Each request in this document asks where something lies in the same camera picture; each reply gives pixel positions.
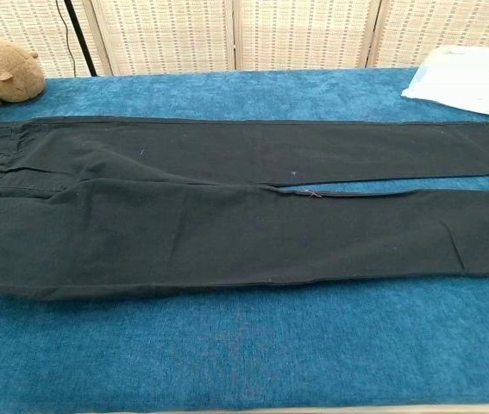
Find black trousers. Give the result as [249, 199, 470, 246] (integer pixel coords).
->
[0, 116, 489, 303]

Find blue table cloth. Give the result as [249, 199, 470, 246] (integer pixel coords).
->
[0, 66, 489, 411]

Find black tripod stand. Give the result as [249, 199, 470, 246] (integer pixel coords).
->
[63, 0, 97, 78]

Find white garment in plastic bag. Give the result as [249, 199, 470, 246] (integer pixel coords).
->
[401, 44, 489, 121]

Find brown capybara plush toy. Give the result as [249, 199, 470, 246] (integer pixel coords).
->
[0, 34, 47, 107]

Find black hanging cable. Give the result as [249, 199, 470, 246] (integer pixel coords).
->
[55, 0, 77, 66]

